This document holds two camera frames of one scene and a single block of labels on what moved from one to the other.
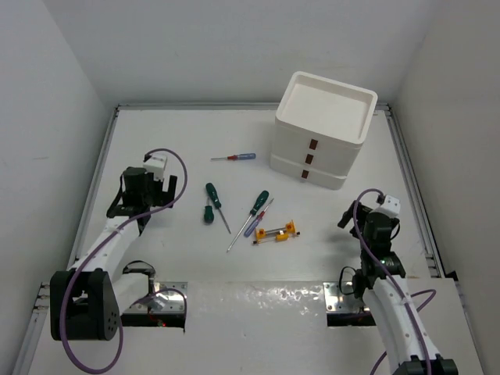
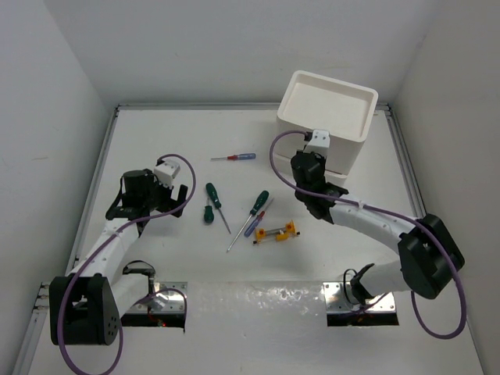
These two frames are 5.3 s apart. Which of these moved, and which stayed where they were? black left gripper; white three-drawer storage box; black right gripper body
Moved: black right gripper body
Stayed: black left gripper; white three-drawer storage box
